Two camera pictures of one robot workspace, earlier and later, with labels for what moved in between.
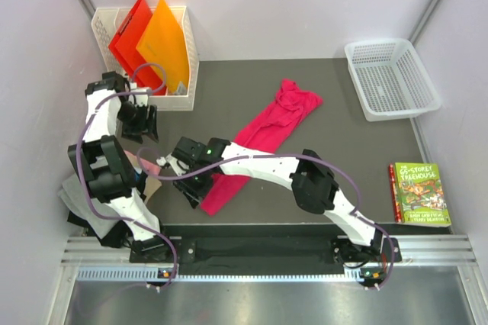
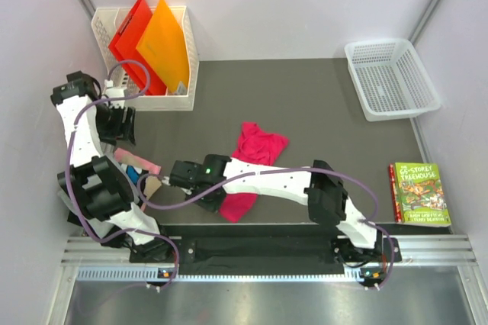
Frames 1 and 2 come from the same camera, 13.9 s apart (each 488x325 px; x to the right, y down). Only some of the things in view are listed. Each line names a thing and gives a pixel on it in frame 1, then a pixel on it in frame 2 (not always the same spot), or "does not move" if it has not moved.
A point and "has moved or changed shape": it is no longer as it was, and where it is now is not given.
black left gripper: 133,133 → 120,131
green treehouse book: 418,195 does not move
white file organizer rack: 107,22 does not move
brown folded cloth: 152,185 does not move
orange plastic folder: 163,46 does not move
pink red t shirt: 290,107 has moved or changed shape
